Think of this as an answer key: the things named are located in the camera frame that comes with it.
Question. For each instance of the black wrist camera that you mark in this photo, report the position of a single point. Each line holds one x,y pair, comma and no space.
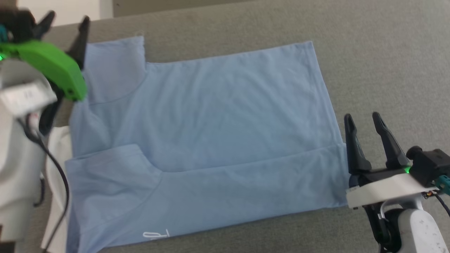
17,24
429,163

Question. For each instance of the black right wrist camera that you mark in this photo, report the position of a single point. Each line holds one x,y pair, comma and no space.
429,163

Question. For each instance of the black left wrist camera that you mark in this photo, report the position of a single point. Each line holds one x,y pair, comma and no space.
17,24

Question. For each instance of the light blue polo shirt white collar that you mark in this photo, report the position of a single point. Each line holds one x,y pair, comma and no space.
211,123

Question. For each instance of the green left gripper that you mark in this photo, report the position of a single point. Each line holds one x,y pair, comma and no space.
52,63

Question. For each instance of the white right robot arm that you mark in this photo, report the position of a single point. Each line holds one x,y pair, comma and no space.
418,228

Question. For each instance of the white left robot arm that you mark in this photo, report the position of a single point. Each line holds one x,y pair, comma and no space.
17,168

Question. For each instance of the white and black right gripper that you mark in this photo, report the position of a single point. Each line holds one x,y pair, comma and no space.
383,188

